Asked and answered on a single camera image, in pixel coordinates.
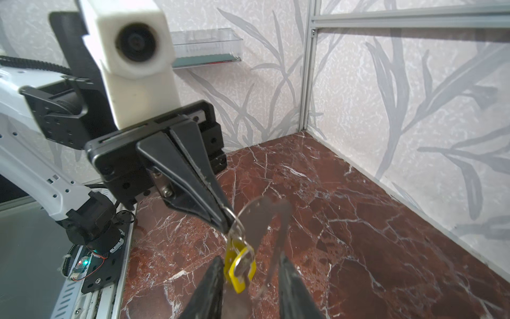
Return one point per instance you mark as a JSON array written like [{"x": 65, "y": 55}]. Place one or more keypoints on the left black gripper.
[{"x": 188, "y": 158}]

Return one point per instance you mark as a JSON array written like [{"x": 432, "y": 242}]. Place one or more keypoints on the green circuit board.
[{"x": 79, "y": 271}]

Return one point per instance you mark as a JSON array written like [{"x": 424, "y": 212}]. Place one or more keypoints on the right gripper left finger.
[{"x": 207, "y": 300}]

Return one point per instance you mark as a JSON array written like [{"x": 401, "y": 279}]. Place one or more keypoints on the clear plastic wall tray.
[{"x": 206, "y": 47}]

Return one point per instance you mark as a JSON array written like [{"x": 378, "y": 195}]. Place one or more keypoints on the aluminium mounting rail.
[{"x": 106, "y": 302}]

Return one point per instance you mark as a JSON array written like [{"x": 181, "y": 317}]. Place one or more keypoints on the steel key organizer plate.
[{"x": 252, "y": 224}]

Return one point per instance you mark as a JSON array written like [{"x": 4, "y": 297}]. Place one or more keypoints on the yellow capped key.
[{"x": 239, "y": 264}]

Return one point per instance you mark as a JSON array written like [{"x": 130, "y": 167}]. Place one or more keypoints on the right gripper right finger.
[{"x": 295, "y": 300}]

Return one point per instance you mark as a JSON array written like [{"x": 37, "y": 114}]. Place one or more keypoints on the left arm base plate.
[{"x": 103, "y": 272}]

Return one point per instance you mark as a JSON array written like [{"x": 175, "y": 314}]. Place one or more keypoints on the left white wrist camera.
[{"x": 131, "y": 45}]

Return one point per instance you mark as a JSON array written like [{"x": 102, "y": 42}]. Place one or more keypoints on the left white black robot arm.
[{"x": 109, "y": 126}]

